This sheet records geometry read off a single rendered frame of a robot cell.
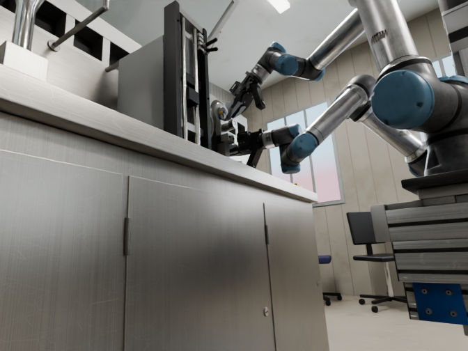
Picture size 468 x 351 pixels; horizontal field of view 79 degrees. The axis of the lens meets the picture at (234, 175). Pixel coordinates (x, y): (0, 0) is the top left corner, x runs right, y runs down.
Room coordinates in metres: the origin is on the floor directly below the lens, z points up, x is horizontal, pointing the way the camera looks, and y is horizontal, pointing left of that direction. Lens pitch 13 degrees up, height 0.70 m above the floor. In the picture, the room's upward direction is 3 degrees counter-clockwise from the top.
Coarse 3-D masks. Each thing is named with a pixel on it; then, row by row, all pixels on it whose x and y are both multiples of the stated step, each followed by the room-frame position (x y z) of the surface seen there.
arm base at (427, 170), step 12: (444, 132) 0.61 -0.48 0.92; (456, 132) 0.60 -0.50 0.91; (432, 144) 0.64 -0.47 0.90; (444, 144) 0.62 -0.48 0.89; (456, 144) 0.60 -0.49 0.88; (432, 156) 0.65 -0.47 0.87; (444, 156) 0.61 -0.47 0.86; (456, 156) 0.60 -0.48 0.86; (432, 168) 0.64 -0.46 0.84; (444, 168) 0.61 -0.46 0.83; (456, 168) 0.59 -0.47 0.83
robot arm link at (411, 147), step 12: (336, 96) 1.12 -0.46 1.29; (360, 108) 1.08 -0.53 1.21; (360, 120) 1.12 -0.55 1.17; (372, 120) 1.10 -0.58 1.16; (384, 132) 1.12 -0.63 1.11; (396, 132) 1.10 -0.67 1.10; (408, 132) 1.11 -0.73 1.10; (396, 144) 1.13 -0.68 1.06; (408, 144) 1.11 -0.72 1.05; (420, 144) 1.11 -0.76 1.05; (408, 156) 1.15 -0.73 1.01; (420, 156) 1.11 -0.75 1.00; (420, 168) 1.15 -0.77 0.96
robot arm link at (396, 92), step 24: (360, 0) 0.61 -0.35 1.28; (384, 0) 0.57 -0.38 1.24; (384, 24) 0.57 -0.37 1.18; (384, 48) 0.58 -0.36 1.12; (408, 48) 0.55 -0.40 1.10; (384, 72) 0.57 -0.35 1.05; (408, 72) 0.52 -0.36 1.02; (432, 72) 0.54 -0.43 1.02; (384, 96) 0.57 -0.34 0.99; (408, 96) 0.53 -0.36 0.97; (432, 96) 0.52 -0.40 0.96; (456, 96) 0.56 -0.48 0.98; (384, 120) 0.59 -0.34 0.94; (408, 120) 0.55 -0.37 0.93; (432, 120) 0.57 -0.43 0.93
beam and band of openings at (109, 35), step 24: (0, 0) 0.78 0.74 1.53; (48, 0) 0.84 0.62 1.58; (72, 0) 0.91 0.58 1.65; (48, 24) 0.91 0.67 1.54; (72, 24) 0.91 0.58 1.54; (96, 24) 0.99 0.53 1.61; (72, 48) 0.92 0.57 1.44; (96, 48) 1.05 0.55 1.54; (120, 48) 1.10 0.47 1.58; (240, 120) 2.01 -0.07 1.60
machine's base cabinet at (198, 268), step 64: (0, 128) 0.29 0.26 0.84; (0, 192) 0.30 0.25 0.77; (64, 192) 0.35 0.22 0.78; (128, 192) 0.44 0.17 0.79; (192, 192) 0.57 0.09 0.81; (256, 192) 0.83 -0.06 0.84; (0, 256) 0.30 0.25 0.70; (64, 256) 0.36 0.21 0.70; (128, 256) 0.44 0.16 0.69; (192, 256) 0.57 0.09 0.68; (256, 256) 0.79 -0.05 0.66; (0, 320) 0.31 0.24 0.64; (64, 320) 0.36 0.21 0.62; (128, 320) 0.44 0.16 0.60; (192, 320) 0.56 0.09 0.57; (256, 320) 0.77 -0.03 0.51; (320, 320) 1.23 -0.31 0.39
